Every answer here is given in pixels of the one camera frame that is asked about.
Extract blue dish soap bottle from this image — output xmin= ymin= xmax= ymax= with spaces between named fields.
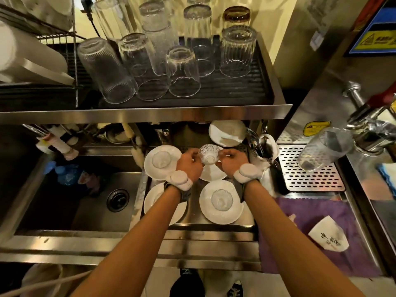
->
xmin=45 ymin=162 xmax=101 ymax=195

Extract red tap handle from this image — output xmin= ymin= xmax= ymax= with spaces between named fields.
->
xmin=368 ymin=82 xmax=396 ymax=110

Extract recessed steel drainboard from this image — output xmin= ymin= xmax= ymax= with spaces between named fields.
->
xmin=141 ymin=176 xmax=259 ymax=234

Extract person's right hand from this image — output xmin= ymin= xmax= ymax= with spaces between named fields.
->
xmin=215 ymin=148 xmax=250 ymax=180

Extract white dishes on rack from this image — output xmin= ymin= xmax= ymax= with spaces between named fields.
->
xmin=0 ymin=21 xmax=75 ymax=86

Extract person's right forearm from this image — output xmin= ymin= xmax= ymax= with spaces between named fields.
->
xmin=244 ymin=179 xmax=365 ymax=297

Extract black white right shoe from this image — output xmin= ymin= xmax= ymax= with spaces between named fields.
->
xmin=227 ymin=280 xmax=243 ymax=297

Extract steel dispenser tap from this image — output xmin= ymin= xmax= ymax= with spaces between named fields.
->
xmin=342 ymin=80 xmax=396 ymax=127

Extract steel hot water dispenser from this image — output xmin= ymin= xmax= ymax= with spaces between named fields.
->
xmin=273 ymin=0 xmax=396 ymax=146

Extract person's left hand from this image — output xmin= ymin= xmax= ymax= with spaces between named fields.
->
xmin=175 ymin=148 xmax=204 ymax=184

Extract white right wrist tracker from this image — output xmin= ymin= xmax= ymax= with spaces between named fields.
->
xmin=233 ymin=163 xmax=264 ymax=203

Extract person's left forearm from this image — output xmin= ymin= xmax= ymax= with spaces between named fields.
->
xmin=71 ymin=185 xmax=182 ymax=297

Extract purple cloth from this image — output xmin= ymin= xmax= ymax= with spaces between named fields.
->
xmin=258 ymin=197 xmax=383 ymax=278

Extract white wrist tracker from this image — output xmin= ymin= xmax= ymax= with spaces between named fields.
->
xmin=233 ymin=163 xmax=264 ymax=203
xmin=164 ymin=170 xmax=194 ymax=203

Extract white saucer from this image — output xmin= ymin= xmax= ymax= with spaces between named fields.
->
xmin=143 ymin=182 xmax=188 ymax=227
xmin=199 ymin=179 xmax=244 ymax=225
xmin=144 ymin=145 xmax=182 ymax=182
xmin=199 ymin=163 xmax=228 ymax=182

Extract white ceramic cutlery jug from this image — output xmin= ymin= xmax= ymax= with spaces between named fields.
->
xmin=250 ymin=134 xmax=279 ymax=170

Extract black plug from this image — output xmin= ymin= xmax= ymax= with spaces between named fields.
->
xmin=82 ymin=0 xmax=101 ymax=38

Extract blue white cloth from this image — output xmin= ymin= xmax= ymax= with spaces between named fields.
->
xmin=379 ymin=163 xmax=396 ymax=195

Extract slotted steel drip tray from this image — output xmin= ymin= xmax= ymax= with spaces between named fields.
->
xmin=277 ymin=144 xmax=346 ymax=192

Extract perforated steel drip tray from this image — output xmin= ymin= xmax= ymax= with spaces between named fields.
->
xmin=145 ymin=144 xmax=250 ymax=164

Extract round sink drain strainer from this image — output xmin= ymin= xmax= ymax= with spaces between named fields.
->
xmin=106 ymin=189 xmax=130 ymax=213

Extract bunch of steel cutlery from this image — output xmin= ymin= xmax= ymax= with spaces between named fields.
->
xmin=246 ymin=120 xmax=278 ymax=161

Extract stack of white plates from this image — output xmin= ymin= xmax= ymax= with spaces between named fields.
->
xmin=209 ymin=120 xmax=247 ymax=148

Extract white hose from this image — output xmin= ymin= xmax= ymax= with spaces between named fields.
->
xmin=0 ymin=270 xmax=93 ymax=297

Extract clear measuring cup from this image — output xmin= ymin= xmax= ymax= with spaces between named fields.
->
xmin=297 ymin=126 xmax=354 ymax=173

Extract person's left leg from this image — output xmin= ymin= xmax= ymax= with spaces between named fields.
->
xmin=169 ymin=273 xmax=205 ymax=297

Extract amber rimmed glass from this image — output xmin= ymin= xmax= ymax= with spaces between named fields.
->
xmin=223 ymin=6 xmax=251 ymax=28

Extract stainless steel sink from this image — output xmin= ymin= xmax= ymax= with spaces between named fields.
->
xmin=0 ymin=151 xmax=146 ymax=236

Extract white plastic bag bin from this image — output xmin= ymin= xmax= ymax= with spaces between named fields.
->
xmin=20 ymin=264 xmax=64 ymax=297

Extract round steel bowl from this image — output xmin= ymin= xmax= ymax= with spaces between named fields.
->
xmin=105 ymin=126 xmax=132 ymax=144

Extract group of tall clear glasses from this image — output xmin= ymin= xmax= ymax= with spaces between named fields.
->
xmin=76 ymin=0 xmax=257 ymax=105

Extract white sponge bottle brush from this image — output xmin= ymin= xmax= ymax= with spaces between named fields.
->
xmin=121 ymin=123 xmax=145 ymax=169

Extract wire dish rack with tray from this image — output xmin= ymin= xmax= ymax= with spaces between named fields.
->
xmin=0 ymin=0 xmax=93 ymax=112

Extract white left wrist tracker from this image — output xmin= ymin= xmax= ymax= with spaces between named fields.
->
xmin=164 ymin=170 xmax=194 ymax=203

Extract steel milk jug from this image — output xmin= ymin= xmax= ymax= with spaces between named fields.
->
xmin=352 ymin=119 xmax=396 ymax=157

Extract small patterned glass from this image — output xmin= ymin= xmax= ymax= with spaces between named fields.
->
xmin=198 ymin=144 xmax=220 ymax=165
xmin=152 ymin=151 xmax=172 ymax=169
xmin=211 ymin=189 xmax=233 ymax=212

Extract chrome faucet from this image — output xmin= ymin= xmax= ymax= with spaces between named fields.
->
xmin=23 ymin=124 xmax=50 ymax=137

